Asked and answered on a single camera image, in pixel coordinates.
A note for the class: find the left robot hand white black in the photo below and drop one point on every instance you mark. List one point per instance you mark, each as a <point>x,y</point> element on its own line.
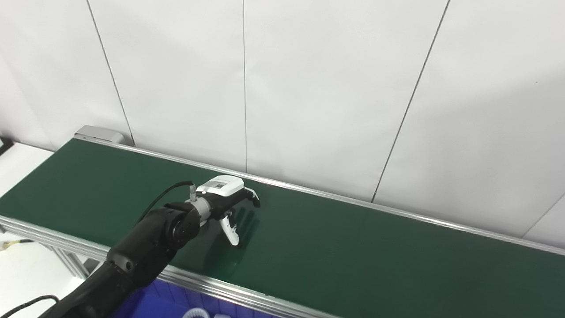
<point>220,187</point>

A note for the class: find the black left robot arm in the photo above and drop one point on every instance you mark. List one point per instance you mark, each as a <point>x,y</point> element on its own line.
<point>145,247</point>

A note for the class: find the grey conveyor end housing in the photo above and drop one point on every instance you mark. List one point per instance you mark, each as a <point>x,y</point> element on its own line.
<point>99,134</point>

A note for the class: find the blue bin with white parts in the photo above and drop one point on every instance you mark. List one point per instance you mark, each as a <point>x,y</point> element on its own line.
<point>150,301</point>

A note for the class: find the aluminium conveyor leg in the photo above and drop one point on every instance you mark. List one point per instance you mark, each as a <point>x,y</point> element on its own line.
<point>70,263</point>

